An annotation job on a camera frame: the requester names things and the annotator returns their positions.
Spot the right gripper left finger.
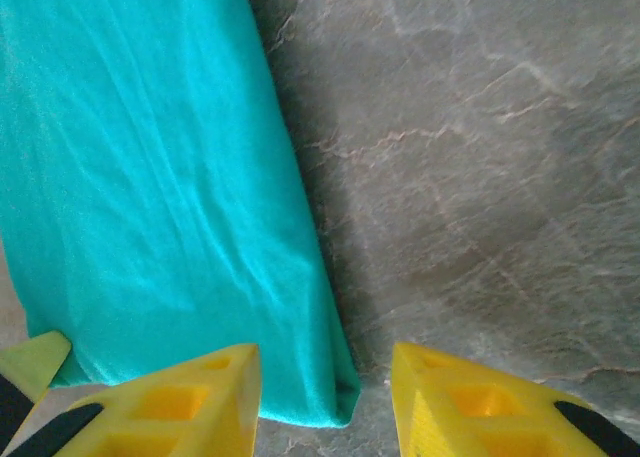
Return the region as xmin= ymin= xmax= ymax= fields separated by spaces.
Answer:
xmin=4 ymin=343 xmax=262 ymax=457

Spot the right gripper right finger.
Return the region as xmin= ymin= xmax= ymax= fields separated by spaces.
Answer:
xmin=391 ymin=340 xmax=640 ymax=457

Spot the teal t-shirt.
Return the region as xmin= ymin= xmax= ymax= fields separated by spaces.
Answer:
xmin=0 ymin=0 xmax=362 ymax=430

